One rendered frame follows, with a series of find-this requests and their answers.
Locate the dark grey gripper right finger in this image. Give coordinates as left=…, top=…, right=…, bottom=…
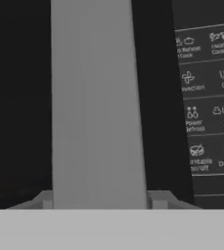
left=146, top=189, right=203, bottom=210

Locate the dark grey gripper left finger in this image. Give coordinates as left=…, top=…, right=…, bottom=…
left=5, top=189, right=55, bottom=210

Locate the grey microwave door handle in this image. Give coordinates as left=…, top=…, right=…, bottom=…
left=50, top=0, right=149, bottom=210

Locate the black microwave door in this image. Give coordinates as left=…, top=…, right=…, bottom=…
left=0, top=0, right=196, bottom=210

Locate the black microwave oven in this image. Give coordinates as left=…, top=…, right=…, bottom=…
left=171, top=0, right=224, bottom=210

